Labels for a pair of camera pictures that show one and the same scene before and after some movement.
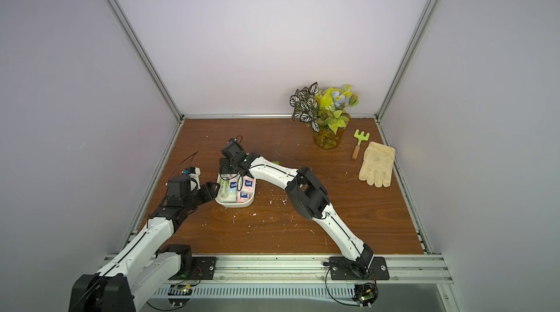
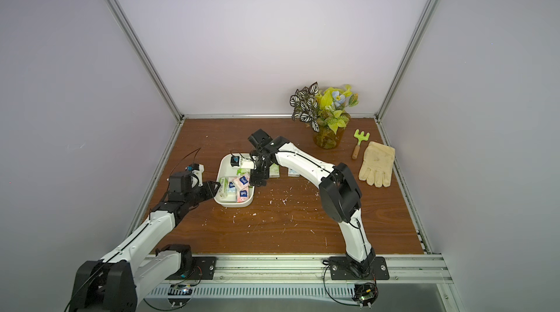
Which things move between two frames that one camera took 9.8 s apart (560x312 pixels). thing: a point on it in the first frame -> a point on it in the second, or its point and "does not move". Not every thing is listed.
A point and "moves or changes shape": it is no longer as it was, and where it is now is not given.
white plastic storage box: x=233 y=204 does not move
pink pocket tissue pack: x=249 y=184 moves or changes shape
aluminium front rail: x=299 y=270 does not move
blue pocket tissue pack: x=233 y=185 moves or changes shape
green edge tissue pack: x=224 y=189 does not move
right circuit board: x=365 y=294 does not move
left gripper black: x=208 y=191 does not move
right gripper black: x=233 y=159 -> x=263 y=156
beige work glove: x=378 y=165 does not move
